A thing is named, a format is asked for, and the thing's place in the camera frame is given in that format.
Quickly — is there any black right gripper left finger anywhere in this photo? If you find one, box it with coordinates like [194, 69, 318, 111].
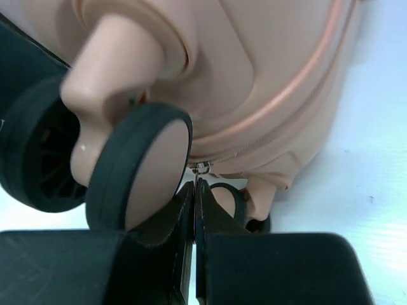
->
[1, 182, 193, 304]

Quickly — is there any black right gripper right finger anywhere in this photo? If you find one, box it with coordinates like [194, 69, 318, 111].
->
[195, 179, 373, 304]

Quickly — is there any metal suitcase zipper pull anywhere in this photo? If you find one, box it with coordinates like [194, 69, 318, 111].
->
[189, 161, 211, 183]

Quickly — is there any pink hard-shell suitcase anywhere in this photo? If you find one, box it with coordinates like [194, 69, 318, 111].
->
[1, 1, 362, 231]

